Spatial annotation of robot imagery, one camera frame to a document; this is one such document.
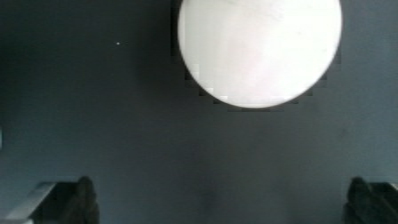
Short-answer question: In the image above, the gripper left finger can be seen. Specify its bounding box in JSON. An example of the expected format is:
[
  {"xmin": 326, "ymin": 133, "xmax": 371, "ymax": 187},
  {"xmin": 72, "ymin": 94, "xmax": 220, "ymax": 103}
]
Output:
[{"xmin": 0, "ymin": 176, "xmax": 99, "ymax": 224}]

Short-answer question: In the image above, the white lamp bulb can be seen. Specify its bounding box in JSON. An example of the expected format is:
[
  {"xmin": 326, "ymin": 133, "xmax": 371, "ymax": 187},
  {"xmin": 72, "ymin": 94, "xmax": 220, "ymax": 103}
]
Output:
[{"xmin": 177, "ymin": 0, "xmax": 342, "ymax": 108}]

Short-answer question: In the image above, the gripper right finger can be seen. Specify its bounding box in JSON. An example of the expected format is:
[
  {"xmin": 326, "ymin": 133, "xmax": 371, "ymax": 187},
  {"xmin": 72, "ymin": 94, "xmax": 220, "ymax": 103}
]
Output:
[{"xmin": 342, "ymin": 177, "xmax": 398, "ymax": 224}]

